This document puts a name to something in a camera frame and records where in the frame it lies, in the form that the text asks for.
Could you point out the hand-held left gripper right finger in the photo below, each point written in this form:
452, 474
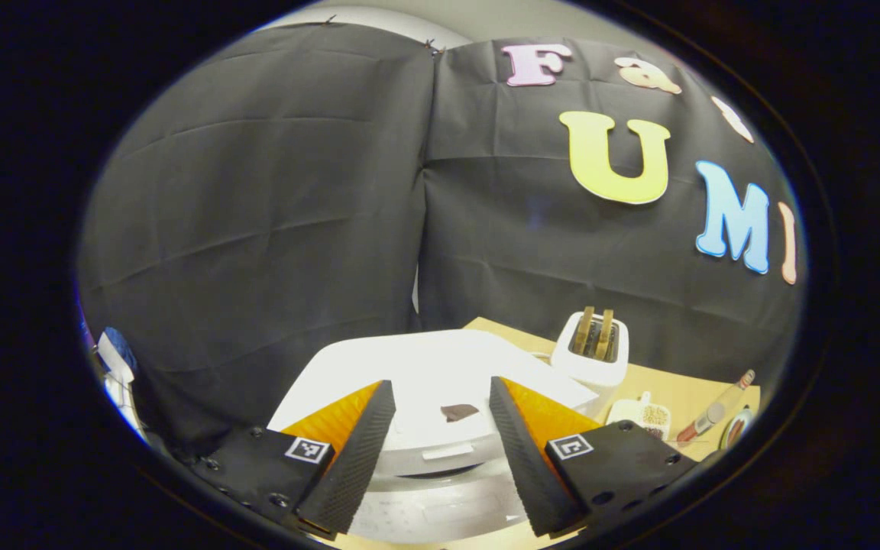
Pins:
528, 473

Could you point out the small clear bottle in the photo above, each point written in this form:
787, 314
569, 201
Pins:
715, 412

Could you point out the white rice cooker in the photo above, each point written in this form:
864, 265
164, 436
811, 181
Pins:
440, 367

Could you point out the white toaster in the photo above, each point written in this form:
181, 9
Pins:
589, 374

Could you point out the brown bread slice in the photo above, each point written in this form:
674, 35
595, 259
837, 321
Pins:
583, 332
605, 336

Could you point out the white divided grain dish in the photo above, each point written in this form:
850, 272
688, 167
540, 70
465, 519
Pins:
642, 416

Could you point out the pale green plate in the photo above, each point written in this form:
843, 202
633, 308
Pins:
738, 428

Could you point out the black backdrop cloth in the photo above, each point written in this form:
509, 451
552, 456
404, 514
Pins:
257, 191

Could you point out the blue white object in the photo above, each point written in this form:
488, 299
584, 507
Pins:
115, 359

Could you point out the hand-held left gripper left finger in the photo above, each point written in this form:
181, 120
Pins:
356, 473

